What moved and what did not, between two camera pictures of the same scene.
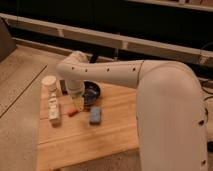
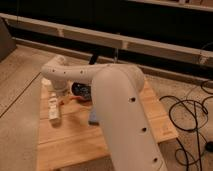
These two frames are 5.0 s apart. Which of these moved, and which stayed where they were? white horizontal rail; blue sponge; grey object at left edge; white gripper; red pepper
Moved: red pepper; white gripper
Stayed: blue sponge; grey object at left edge; white horizontal rail
